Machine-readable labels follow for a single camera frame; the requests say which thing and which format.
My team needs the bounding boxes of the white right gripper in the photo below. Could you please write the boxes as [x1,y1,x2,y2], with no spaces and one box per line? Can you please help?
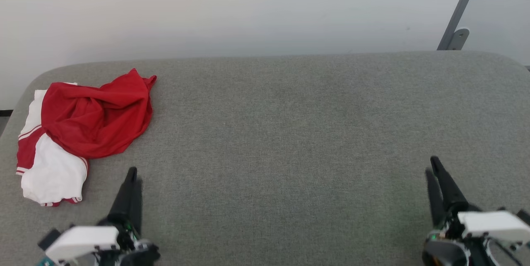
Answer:
[422,156,530,266]

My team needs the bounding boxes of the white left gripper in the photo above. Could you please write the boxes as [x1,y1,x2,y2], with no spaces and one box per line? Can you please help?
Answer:
[45,168,160,266]

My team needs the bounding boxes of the red and white jersey shirt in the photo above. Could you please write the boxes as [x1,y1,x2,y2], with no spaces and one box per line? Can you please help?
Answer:
[16,68,158,207]

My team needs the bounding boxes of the grey fabric sofa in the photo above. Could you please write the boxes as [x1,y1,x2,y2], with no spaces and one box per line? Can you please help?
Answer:
[0,51,530,266]

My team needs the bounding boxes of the grey metal pole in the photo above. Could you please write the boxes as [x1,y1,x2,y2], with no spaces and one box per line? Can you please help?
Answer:
[437,0,485,50]

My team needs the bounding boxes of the grey metal pole bracket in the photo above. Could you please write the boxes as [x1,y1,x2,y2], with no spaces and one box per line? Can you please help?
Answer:
[447,28,470,50]

